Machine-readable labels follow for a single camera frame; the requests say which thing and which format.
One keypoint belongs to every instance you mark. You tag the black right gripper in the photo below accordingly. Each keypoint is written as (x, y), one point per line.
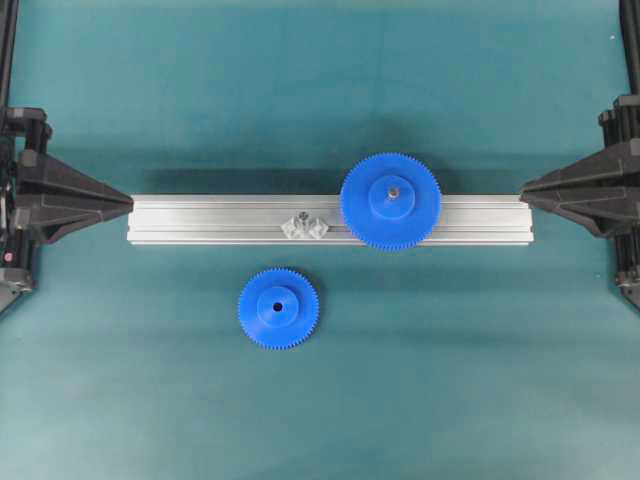
(605, 169)

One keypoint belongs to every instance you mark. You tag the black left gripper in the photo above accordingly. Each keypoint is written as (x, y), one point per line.
(77, 201)

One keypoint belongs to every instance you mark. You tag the small blue plastic gear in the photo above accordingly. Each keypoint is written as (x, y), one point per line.
(278, 309)

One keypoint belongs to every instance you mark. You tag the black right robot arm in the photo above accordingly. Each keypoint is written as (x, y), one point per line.
(629, 22)

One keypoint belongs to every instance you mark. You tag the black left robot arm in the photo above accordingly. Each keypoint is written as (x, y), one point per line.
(42, 198)

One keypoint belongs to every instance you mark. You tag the large blue plastic gear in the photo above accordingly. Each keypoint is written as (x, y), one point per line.
(390, 201)

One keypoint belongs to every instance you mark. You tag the silver aluminium extrusion rail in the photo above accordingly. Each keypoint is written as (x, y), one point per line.
(229, 219)

